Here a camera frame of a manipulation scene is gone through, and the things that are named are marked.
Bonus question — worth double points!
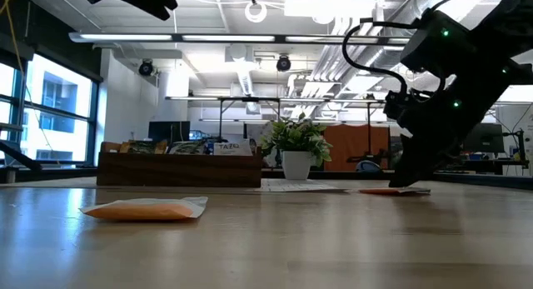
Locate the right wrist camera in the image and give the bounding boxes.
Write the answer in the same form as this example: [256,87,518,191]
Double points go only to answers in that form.
[382,90,413,120]

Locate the large window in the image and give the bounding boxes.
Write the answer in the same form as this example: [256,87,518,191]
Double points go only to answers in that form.
[0,51,103,167]

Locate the wooden three-compartment tray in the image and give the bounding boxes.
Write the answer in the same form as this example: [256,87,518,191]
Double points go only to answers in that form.
[96,150,262,189]

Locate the white coiled cable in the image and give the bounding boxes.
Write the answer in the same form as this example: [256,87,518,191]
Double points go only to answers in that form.
[244,0,268,24]

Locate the black computer monitor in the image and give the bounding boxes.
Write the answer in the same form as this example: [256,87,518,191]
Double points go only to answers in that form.
[466,122,505,155]
[147,121,192,143]

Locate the green plant in white pot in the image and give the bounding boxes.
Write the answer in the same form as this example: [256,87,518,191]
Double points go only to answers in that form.
[261,113,334,182]

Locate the dark blue chair back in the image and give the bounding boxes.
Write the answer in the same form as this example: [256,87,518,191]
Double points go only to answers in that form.
[354,158,384,174]

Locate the grey woven placemat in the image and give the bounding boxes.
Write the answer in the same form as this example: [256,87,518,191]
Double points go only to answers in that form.
[0,177,349,194]

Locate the black aluminium rig frame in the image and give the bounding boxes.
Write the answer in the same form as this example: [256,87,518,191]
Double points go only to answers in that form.
[0,141,533,190]

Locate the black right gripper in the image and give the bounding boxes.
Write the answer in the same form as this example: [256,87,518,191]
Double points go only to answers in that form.
[388,82,496,188]

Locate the black background rig frame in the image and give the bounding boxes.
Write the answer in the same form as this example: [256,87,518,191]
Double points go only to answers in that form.
[166,95,281,155]

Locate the orange partition panel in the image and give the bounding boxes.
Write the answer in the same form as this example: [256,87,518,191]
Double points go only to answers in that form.
[323,124,392,172]

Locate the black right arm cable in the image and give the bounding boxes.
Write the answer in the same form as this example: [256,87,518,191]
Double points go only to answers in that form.
[341,17,442,98]

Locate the silver ventilation duct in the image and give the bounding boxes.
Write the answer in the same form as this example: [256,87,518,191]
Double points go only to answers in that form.
[368,0,421,76]

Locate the LED light bar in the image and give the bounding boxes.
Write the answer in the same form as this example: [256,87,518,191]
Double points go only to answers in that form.
[68,30,411,47]

